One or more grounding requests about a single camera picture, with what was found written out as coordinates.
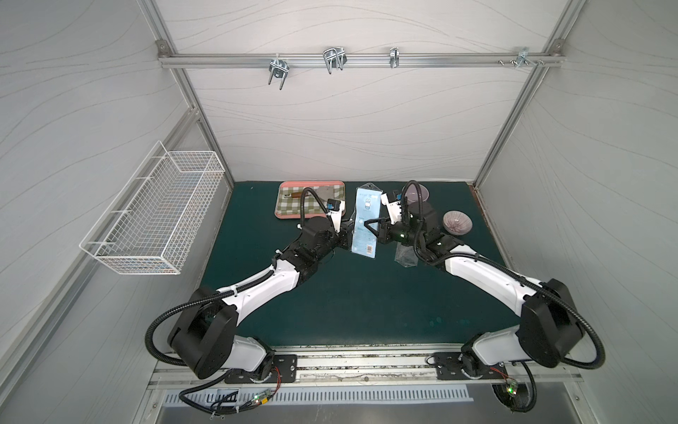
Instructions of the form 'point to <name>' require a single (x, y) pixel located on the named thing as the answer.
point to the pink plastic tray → (305, 182)
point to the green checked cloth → (290, 198)
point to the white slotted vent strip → (181, 397)
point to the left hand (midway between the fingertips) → (354, 222)
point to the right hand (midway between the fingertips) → (365, 221)
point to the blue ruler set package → (367, 207)
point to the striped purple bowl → (457, 223)
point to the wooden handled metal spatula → (326, 193)
